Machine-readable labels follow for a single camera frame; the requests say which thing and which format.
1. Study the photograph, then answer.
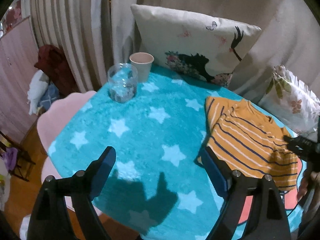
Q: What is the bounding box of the mustard striped sweater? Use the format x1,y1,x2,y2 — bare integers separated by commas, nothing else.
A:
206,96,298,191

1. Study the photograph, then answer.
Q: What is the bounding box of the clear glass jar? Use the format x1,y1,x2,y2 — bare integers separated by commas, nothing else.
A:
107,63,138,103

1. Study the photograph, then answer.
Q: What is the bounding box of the pink scalloped chair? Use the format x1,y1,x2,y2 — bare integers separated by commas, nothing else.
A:
20,91,96,239

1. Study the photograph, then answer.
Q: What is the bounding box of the beige striped curtain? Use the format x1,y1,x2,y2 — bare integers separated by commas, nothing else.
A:
30,0,319,102

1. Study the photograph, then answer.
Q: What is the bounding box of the white and blue clothes pile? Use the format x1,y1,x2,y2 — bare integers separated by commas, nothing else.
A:
27,70,60,115

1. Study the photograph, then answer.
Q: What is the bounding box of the beige paper cup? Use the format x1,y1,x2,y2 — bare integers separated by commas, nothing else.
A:
129,52,154,83

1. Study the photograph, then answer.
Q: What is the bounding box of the turquoise star cartoon blanket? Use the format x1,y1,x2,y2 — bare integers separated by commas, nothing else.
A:
48,63,304,240

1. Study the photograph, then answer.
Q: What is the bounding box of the white floral leaf pillow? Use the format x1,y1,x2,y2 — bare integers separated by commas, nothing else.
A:
258,65,319,141

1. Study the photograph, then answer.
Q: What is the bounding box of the dark wooden chair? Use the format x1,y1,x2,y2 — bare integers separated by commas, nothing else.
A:
1,132,36,182

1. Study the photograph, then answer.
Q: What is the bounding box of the cream girl-silhouette pillow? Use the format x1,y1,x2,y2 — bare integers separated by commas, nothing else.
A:
131,4,261,87

